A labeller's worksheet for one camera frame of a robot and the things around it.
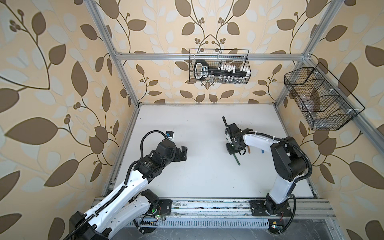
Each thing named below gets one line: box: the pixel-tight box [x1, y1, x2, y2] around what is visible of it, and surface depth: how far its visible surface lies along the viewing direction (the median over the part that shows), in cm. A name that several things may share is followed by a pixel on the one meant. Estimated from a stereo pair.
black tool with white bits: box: [194, 60, 251, 80], surface depth 84 cm
